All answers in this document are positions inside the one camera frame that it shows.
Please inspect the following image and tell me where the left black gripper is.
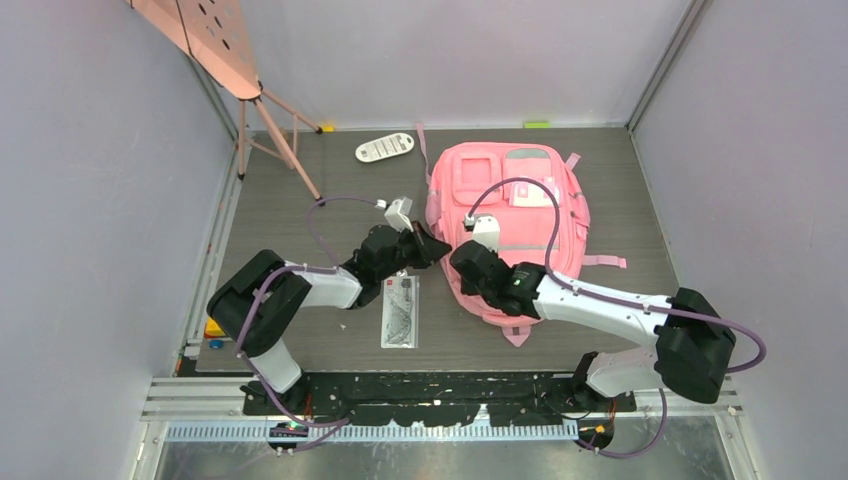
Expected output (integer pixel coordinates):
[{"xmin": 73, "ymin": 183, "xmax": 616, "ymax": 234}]
[{"xmin": 377, "ymin": 221, "xmax": 452, "ymax": 283}]

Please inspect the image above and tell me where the clear plastic stationery pack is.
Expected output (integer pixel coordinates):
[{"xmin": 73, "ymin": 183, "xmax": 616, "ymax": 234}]
[{"xmin": 380, "ymin": 275, "xmax": 420, "ymax": 349}]

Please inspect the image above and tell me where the pink student backpack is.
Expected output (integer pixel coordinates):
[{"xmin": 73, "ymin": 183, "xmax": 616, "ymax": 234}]
[{"xmin": 415, "ymin": 122, "xmax": 628, "ymax": 348}]

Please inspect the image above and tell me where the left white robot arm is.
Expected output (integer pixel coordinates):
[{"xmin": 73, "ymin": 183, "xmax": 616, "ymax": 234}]
[{"xmin": 206, "ymin": 221, "xmax": 452, "ymax": 414}]

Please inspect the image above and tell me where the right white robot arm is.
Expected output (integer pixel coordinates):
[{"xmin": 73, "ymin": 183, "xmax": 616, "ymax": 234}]
[{"xmin": 449, "ymin": 241, "xmax": 736, "ymax": 411}]

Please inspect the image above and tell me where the white oval tag card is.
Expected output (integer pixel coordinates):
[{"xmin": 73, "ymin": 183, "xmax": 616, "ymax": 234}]
[{"xmin": 354, "ymin": 132, "xmax": 415, "ymax": 163}]

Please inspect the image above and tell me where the yellow blue toy car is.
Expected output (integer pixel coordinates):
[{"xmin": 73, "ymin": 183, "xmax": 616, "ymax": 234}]
[{"xmin": 204, "ymin": 317, "xmax": 228, "ymax": 350}]

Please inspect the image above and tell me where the pink tripod stand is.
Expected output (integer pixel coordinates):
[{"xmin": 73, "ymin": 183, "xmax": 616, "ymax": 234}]
[{"xmin": 128, "ymin": 0, "xmax": 328, "ymax": 206}]

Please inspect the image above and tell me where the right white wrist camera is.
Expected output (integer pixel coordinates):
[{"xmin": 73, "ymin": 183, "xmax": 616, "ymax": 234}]
[{"xmin": 464, "ymin": 214, "xmax": 501, "ymax": 253}]

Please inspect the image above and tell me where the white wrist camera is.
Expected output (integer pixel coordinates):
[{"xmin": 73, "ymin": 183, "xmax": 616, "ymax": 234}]
[
  {"xmin": 464, "ymin": 214, "xmax": 501, "ymax": 253},
  {"xmin": 384, "ymin": 197, "xmax": 413, "ymax": 232}
]

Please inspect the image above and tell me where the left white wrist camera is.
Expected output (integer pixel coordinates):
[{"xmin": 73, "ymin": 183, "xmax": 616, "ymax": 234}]
[{"xmin": 384, "ymin": 197, "xmax": 413, "ymax": 232}]

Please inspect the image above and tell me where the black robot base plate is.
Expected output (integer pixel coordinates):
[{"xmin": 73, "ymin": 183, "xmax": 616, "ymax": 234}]
[{"xmin": 240, "ymin": 371, "xmax": 636, "ymax": 427}]

